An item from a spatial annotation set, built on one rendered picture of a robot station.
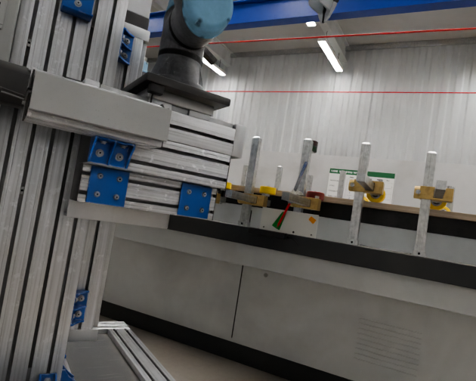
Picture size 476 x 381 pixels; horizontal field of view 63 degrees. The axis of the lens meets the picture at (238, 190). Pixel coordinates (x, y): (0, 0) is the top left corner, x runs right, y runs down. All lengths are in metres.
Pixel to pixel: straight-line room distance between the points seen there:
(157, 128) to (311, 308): 1.35
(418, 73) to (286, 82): 2.99
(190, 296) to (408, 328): 1.09
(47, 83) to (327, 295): 1.52
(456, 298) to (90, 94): 1.41
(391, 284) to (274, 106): 8.67
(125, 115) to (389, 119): 8.60
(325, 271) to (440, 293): 0.44
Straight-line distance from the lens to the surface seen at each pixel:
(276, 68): 10.51
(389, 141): 9.14
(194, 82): 1.03
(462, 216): 1.86
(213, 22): 0.94
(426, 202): 1.67
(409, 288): 1.69
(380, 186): 1.68
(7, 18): 1.11
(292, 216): 1.74
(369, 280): 1.70
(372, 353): 1.95
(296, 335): 2.01
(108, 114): 0.82
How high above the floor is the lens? 0.76
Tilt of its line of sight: 3 degrees up
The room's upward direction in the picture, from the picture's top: 9 degrees clockwise
